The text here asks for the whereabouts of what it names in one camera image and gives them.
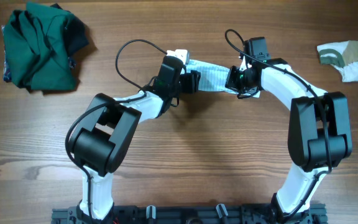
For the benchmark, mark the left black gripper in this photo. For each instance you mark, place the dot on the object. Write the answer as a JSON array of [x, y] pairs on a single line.
[[191, 81]]

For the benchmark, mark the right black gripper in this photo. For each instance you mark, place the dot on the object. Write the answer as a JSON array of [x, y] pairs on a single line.
[[231, 83]]

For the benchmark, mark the light blue striped baby pants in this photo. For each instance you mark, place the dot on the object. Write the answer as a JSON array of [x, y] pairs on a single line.
[[213, 77]]

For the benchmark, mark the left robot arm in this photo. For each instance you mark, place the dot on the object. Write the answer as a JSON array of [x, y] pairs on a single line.
[[98, 141]]

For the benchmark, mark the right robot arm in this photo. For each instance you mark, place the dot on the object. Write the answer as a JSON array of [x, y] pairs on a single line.
[[319, 132]]

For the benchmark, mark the white olive tan folded garment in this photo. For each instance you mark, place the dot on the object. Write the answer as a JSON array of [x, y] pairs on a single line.
[[343, 56]]

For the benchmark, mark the green cloth bag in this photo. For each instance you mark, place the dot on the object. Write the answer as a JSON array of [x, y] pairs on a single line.
[[35, 48]]

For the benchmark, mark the blue patterned cloth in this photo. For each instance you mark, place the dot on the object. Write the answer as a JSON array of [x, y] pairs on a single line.
[[6, 72]]

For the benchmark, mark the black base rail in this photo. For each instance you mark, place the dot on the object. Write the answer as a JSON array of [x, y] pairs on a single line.
[[246, 213]]

